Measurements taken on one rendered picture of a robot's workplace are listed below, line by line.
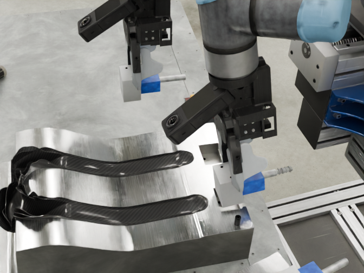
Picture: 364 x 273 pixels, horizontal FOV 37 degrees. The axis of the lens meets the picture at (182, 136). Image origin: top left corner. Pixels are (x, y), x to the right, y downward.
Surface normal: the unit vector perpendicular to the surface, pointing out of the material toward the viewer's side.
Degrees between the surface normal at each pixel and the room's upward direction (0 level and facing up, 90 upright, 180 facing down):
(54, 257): 90
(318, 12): 64
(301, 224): 0
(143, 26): 90
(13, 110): 0
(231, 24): 100
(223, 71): 87
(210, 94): 37
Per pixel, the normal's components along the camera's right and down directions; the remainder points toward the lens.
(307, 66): -0.95, 0.20
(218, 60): -0.55, 0.57
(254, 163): 0.18, 0.42
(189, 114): -0.58, -0.55
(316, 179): 0.03, -0.72
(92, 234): 0.48, -0.70
